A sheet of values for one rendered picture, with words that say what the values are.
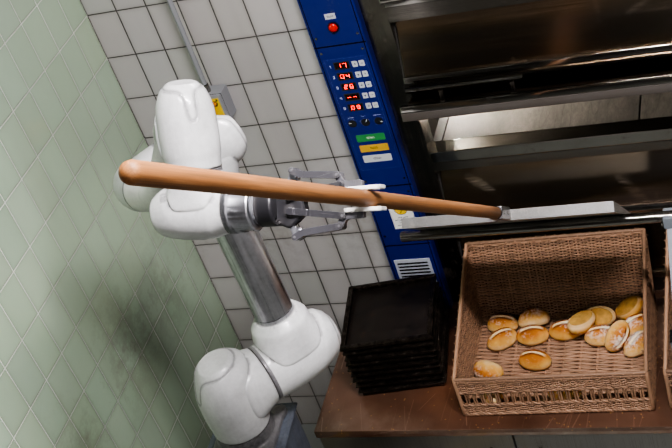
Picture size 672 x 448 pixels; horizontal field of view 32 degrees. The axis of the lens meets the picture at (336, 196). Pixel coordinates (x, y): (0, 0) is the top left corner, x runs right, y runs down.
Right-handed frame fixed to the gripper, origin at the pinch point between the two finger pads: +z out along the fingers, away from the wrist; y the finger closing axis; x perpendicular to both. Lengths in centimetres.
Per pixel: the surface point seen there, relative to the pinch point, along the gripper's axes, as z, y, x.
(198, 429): -119, 62, -157
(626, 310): 21, 29, -167
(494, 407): -15, 54, -143
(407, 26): -27, -54, -118
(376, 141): -44, -25, -136
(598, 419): 14, 58, -143
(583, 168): 13, -13, -153
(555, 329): 0, 34, -163
